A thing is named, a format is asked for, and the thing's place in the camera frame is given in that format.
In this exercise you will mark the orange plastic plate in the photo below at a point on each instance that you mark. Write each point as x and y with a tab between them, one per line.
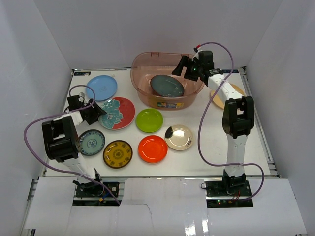
152	149

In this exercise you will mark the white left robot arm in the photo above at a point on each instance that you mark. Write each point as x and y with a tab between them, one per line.
62	142

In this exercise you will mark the dark blue ceramic plate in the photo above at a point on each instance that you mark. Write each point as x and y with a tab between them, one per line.
167	86

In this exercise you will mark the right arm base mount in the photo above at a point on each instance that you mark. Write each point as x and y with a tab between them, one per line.
217	196

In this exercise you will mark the dark table label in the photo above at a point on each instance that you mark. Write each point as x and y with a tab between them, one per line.
81	73
227	71

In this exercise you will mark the small blue patterned plate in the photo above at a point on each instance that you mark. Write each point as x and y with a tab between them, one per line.
91	142

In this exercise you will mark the pink translucent plastic bin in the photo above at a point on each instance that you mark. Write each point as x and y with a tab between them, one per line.
149	64

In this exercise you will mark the cream plate with black flowers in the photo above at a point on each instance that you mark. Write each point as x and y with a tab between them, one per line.
179	137

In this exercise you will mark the left dark table label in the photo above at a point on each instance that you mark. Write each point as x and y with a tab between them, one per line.
81	73

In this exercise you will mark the red plate with teal flower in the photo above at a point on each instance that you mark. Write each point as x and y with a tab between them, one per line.
120	113

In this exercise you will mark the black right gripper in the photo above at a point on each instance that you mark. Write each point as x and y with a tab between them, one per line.
184	62

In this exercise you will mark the light blue plastic plate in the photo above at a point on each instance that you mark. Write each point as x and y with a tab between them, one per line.
103	87

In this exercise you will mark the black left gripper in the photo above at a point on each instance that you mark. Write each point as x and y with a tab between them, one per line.
93	111

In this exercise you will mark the lime green plastic plate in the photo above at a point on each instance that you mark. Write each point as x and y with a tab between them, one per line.
149	120

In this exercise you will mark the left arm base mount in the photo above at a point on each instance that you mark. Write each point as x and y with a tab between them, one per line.
98	196

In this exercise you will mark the right dark table label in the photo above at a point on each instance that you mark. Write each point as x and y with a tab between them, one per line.
227	71

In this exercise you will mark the yellow patterned brown-rimmed plate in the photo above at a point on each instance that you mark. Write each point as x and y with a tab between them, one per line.
117	154

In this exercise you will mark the pale yellow plastic plate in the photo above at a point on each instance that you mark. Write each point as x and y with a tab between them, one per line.
217	98

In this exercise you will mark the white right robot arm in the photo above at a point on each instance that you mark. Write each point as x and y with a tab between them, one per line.
238	112

